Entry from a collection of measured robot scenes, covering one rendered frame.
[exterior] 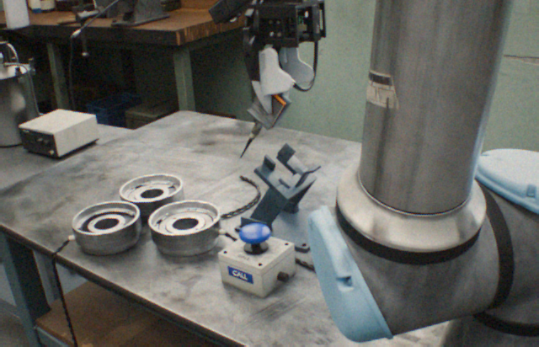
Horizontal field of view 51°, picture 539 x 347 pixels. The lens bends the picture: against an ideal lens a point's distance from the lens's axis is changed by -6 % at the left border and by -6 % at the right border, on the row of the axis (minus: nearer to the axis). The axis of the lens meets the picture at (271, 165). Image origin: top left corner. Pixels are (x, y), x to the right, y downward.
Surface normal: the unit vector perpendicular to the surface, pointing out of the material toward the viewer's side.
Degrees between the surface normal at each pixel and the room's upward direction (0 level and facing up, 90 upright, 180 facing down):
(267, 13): 90
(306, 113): 90
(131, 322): 0
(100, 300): 0
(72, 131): 90
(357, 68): 90
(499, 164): 8
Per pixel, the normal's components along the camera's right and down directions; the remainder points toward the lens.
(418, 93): -0.40, 0.56
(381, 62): -0.91, 0.26
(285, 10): -0.58, 0.36
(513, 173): 0.07, -0.93
